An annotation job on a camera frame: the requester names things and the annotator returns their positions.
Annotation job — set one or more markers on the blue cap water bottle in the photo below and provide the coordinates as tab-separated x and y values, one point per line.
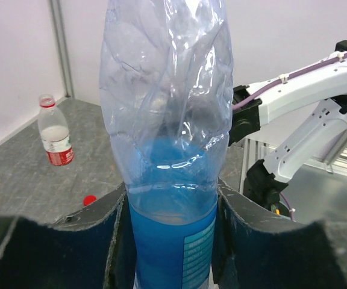
166	89

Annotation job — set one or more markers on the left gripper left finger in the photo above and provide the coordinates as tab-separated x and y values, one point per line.
81	250

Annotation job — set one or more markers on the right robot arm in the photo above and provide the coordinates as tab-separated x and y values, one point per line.
256	105

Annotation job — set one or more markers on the red bottle cap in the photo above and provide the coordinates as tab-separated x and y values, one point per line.
89	200

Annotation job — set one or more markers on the red label water bottle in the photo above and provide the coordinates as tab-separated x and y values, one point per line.
54	132

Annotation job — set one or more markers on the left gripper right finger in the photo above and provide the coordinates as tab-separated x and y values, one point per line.
255	248

